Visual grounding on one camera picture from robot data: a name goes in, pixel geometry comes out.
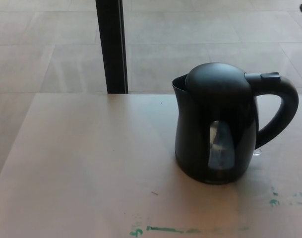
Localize black electric kettle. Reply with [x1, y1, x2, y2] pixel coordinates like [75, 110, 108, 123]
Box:
[171, 62, 300, 185]

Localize black vertical post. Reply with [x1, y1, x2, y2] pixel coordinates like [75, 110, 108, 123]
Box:
[95, 0, 129, 95]

